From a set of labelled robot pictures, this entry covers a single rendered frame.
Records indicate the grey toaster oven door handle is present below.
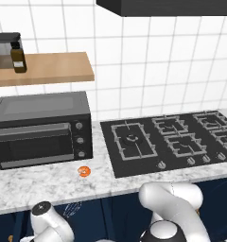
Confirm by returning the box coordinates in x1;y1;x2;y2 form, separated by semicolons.
0;123;72;137

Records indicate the toaster oven glass door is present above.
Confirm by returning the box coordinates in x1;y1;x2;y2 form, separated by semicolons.
0;122;75;170

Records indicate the black range hood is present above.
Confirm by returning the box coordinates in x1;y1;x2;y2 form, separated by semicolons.
96;0;227;18

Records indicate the black toaster oven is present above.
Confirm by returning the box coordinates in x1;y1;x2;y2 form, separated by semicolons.
0;91;94;171

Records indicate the wire whisk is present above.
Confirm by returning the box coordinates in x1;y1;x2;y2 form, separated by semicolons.
62;201;82;218

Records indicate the black gas hob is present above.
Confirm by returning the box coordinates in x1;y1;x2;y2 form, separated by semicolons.
99;110;227;180

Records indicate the wooden wall shelf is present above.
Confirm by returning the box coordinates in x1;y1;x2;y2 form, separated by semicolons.
0;51;96;88

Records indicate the navy blue cupboard door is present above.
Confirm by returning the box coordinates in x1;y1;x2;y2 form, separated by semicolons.
101;191;155;242
194;177;227;242
0;210;34;242

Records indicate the dark bottle with white label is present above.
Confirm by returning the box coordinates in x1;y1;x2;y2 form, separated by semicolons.
9;41;27;75

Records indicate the small orange round item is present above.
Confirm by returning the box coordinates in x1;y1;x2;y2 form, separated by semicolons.
77;165;92;179

